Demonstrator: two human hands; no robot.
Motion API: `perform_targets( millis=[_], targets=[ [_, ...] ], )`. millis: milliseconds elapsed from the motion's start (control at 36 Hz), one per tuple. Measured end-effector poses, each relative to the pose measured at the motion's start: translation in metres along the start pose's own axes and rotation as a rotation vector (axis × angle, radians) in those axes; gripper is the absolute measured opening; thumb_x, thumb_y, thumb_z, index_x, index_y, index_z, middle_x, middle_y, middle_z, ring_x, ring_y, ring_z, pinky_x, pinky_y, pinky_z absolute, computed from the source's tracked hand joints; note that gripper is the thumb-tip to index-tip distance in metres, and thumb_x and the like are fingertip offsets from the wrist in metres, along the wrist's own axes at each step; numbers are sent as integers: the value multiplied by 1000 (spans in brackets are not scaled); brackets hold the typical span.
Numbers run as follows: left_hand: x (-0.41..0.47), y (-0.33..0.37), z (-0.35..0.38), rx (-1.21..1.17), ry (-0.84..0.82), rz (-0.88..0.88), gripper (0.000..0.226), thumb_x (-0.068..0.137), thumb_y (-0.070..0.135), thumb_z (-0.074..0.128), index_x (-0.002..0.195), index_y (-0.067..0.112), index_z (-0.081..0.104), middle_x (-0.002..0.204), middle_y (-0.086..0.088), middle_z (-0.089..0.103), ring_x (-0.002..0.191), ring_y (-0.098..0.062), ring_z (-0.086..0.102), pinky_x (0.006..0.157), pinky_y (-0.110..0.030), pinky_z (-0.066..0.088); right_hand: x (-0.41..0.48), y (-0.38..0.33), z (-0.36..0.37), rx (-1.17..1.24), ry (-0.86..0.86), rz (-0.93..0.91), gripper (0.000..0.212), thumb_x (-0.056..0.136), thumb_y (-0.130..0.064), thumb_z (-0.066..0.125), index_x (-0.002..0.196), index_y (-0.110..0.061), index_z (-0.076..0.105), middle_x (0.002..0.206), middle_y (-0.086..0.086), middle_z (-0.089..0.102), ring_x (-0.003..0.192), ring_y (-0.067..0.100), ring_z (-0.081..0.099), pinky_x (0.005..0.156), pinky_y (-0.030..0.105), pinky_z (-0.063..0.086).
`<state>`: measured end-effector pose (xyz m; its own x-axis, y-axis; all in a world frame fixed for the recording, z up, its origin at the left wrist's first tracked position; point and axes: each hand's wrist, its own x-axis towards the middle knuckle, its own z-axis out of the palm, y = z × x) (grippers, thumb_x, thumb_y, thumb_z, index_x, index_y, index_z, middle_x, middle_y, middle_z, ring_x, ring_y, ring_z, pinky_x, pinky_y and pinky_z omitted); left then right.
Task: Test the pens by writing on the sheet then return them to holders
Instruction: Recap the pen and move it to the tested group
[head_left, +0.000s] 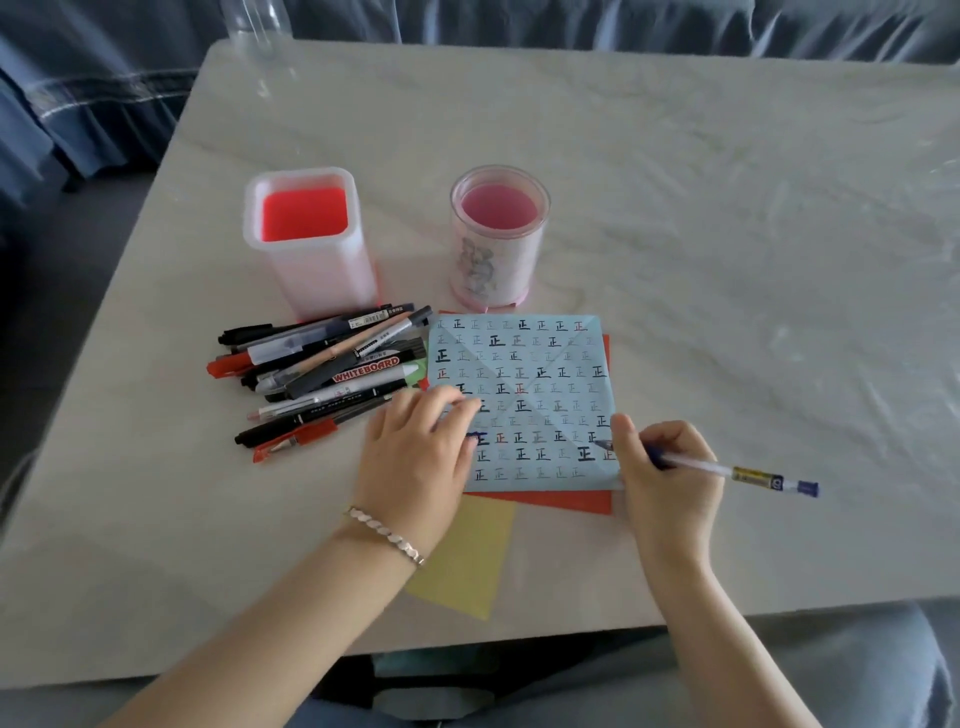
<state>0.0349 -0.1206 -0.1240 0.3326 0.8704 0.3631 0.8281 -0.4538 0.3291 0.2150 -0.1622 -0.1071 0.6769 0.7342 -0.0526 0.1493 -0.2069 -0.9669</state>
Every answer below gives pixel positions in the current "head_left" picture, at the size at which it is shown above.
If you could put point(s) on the red paper sheet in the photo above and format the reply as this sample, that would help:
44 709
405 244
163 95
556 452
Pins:
555 501

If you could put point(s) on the yellow paper sheet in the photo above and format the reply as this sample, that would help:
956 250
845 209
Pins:
465 562

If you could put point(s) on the white pen with black label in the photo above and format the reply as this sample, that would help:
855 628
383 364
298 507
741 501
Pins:
345 394

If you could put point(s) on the blue covered sofa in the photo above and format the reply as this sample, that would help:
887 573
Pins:
90 90

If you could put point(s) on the round pink pen holder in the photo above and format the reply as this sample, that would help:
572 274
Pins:
491 262

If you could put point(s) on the green paper sheet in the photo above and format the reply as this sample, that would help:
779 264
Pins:
418 371

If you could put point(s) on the clear glass jar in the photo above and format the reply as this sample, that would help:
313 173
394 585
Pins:
255 26

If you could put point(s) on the peach pink pen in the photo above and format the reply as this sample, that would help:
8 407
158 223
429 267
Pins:
352 349

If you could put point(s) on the square white red pen holder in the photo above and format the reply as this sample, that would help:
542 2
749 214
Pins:
315 262

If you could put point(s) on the person's left hand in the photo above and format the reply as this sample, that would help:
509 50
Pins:
412 480

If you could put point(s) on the person's left forearm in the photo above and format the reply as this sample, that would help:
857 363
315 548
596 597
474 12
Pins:
262 645

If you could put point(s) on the thick black grey marker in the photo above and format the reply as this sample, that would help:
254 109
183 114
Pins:
360 373

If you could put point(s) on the person's right hand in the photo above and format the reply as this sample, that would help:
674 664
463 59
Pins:
667 510

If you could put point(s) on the black brush pen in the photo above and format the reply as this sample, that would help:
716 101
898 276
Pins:
300 328

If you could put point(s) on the white pen with blue cap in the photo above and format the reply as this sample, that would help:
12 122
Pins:
712 469

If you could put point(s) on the black marker pen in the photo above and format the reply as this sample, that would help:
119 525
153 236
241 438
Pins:
244 335

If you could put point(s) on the blue paper with writing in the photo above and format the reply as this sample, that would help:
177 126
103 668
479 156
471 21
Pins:
555 352

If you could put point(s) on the navy pen with lavender end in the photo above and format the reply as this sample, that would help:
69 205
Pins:
285 346

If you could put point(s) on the thin black fineliner pen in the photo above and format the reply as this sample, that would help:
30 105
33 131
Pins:
300 420

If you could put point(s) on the person's right forearm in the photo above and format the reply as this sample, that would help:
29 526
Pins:
720 660

